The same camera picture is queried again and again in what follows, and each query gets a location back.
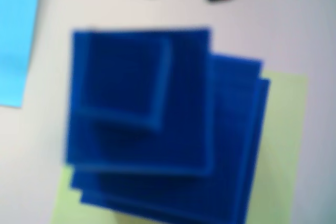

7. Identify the tiny blue cube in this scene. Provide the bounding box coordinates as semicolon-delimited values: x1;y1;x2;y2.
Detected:
75;34;173;132

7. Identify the small blue cube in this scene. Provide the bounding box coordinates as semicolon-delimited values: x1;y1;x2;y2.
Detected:
65;25;215;179

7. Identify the medium blue cube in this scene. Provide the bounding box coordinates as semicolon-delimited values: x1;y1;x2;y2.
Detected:
68;55;264;219

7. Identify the light blue paper square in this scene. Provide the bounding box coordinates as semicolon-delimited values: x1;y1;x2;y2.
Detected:
0;0;44;109

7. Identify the green paper square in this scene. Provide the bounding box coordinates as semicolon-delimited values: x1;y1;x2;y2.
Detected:
49;69;309;224

